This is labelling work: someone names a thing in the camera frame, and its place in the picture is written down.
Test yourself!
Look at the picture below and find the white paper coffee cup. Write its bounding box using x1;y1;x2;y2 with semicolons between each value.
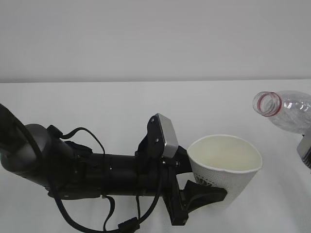
187;134;263;212

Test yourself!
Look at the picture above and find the clear plastic water bottle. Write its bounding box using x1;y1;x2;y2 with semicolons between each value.
252;90;311;135

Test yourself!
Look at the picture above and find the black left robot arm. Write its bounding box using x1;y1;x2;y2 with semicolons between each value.
0;106;227;225

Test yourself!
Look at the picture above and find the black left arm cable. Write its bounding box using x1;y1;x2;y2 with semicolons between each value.
47;125;166;233

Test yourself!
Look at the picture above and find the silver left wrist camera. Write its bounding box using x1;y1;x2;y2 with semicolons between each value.
147;113;179;159

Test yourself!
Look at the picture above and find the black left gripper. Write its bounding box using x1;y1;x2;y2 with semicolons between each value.
135;138;228;220

